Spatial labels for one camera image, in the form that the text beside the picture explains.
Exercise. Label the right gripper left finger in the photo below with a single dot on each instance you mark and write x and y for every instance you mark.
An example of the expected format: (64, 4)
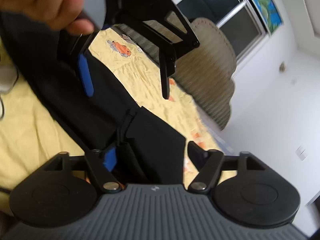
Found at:
(99, 176)

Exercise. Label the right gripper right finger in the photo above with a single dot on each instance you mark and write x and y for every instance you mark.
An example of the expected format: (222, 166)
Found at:
(208, 163)

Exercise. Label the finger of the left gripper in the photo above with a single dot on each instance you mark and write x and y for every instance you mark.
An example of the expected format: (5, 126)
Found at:
(85, 75)

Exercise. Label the black trousers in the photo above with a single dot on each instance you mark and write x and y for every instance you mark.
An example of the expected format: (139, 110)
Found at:
(148, 150)

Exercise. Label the person's left hand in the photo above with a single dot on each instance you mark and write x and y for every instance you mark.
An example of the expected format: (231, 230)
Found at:
(56, 14)

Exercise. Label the yellow carrot print quilt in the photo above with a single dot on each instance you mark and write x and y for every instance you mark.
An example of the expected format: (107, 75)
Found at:
(48, 112)

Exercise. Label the olive padded headboard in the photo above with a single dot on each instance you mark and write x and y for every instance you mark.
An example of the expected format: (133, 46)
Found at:
(203, 78)

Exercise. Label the dark window with frame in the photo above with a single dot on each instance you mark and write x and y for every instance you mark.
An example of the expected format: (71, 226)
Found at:
(239, 20)

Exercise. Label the white wall switch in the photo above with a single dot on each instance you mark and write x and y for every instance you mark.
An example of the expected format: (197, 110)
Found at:
(301, 153)

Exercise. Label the blue green wall poster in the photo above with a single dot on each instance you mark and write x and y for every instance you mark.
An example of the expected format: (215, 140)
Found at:
(270, 14)

